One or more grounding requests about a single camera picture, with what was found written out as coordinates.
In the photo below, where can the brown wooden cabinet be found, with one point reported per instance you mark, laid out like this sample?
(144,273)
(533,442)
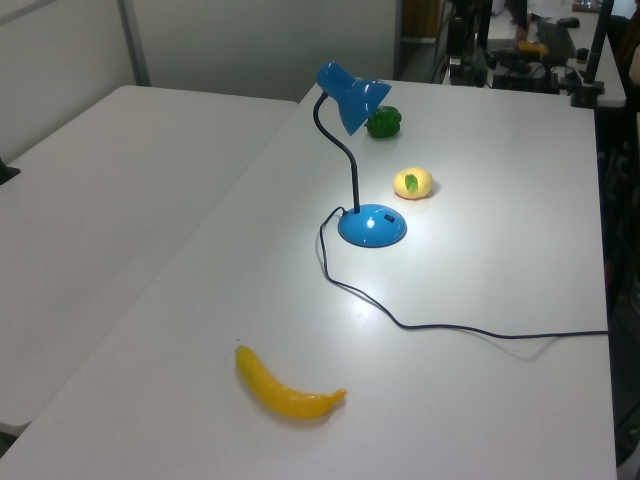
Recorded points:
(420,20)

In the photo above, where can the black mount base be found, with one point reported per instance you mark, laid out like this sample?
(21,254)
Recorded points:
(7,172)

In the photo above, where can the green toy bell pepper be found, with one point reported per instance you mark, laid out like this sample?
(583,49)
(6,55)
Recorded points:
(386,125)

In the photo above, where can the white adjoining table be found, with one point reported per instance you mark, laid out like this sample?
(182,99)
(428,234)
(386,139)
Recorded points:
(100,225)

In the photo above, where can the yellow toy banana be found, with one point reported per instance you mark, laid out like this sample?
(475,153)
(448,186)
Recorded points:
(285,400)

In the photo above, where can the black electronic equipment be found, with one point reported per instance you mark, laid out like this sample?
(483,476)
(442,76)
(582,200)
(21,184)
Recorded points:
(520,80)

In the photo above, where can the yellow toy peach with leaf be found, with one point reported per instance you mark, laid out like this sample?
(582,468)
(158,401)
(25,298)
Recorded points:
(423,183)

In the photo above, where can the black computer mouse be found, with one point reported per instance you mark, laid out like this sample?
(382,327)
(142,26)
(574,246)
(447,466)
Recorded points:
(568,21)

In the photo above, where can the grey partition post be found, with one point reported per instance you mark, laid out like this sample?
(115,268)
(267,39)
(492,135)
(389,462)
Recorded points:
(134,45)

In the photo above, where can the blue gooseneck desk lamp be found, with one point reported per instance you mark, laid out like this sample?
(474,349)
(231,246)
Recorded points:
(372,232)

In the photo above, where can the black pole with clamp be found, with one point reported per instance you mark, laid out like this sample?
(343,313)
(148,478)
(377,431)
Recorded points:
(587,95)

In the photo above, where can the black computer keyboard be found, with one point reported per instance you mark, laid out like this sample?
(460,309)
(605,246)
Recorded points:
(556,40)

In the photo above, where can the small orange black object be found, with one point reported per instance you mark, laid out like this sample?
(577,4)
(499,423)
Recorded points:
(581,55)

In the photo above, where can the small yellow object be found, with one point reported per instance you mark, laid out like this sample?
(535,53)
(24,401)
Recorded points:
(532,47)

